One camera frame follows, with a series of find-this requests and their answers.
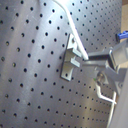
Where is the metal cable routing clip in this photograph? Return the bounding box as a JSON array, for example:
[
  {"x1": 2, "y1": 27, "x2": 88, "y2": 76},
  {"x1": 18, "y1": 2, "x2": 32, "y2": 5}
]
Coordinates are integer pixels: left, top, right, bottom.
[{"x1": 61, "y1": 34, "x2": 81, "y2": 81}]

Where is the blue clip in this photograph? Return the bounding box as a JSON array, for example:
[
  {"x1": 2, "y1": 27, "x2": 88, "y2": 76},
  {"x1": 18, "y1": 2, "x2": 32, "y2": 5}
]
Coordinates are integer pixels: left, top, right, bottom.
[{"x1": 116, "y1": 31, "x2": 128, "y2": 41}]

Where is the white cable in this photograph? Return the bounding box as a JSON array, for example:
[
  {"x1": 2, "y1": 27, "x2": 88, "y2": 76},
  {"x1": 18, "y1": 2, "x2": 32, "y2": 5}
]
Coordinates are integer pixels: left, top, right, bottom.
[{"x1": 52, "y1": 0, "x2": 118, "y2": 128}]

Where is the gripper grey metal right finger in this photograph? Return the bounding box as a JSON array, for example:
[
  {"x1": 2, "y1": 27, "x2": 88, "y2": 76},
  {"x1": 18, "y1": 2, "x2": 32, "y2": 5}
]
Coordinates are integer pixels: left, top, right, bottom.
[{"x1": 83, "y1": 64, "x2": 127, "y2": 94}]

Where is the perforated metal board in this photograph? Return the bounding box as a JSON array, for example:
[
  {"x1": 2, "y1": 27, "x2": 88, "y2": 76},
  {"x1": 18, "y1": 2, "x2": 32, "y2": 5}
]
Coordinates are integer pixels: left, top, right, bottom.
[{"x1": 0, "y1": 0, "x2": 124, "y2": 128}]

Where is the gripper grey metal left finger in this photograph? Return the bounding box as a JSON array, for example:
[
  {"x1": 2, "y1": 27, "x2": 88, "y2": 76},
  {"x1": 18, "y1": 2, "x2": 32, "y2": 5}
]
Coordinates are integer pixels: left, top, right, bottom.
[{"x1": 87, "y1": 39, "x2": 128, "y2": 71}]

